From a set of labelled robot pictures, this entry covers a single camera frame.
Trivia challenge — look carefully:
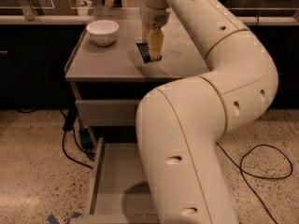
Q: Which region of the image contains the dark background counter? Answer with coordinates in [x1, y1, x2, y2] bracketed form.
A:
[0, 24, 299, 109]

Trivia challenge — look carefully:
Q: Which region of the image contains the blue power adapter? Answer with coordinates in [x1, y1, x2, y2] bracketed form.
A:
[79, 128, 93, 148]

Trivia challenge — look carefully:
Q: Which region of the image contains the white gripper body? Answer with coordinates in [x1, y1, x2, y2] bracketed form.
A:
[139, 3, 171, 29]

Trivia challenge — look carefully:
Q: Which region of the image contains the black floor cable right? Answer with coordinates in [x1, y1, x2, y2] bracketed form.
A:
[215, 141, 294, 224]

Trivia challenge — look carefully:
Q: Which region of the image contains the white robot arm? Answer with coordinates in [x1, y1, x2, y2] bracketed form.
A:
[135, 0, 278, 224]

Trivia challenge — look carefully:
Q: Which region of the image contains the open grey middle drawer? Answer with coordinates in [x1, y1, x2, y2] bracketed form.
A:
[70, 138, 159, 224]

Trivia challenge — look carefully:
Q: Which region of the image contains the closed upper grey drawer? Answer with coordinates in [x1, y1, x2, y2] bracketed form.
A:
[76, 100, 139, 126]

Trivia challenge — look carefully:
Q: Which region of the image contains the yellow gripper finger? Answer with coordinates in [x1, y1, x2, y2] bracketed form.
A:
[141, 24, 150, 44]
[148, 28, 164, 62]

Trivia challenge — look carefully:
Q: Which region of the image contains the blue floor tape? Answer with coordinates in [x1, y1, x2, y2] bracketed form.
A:
[47, 212, 81, 224]

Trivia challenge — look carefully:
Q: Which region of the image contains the white ceramic bowl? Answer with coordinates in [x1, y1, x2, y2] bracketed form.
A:
[87, 20, 120, 47]

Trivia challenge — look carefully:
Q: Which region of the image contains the black floor cable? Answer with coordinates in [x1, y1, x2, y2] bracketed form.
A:
[16, 107, 96, 170]
[215, 141, 294, 224]

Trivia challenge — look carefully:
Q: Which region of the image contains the dark blue rxbar wrapper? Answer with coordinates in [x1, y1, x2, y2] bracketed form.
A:
[136, 43, 162, 63]

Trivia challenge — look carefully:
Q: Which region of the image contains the grey drawer cabinet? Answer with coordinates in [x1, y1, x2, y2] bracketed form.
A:
[65, 8, 208, 143]

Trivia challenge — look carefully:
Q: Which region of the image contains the black floor cable left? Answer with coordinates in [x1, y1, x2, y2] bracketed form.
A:
[16, 107, 96, 170]

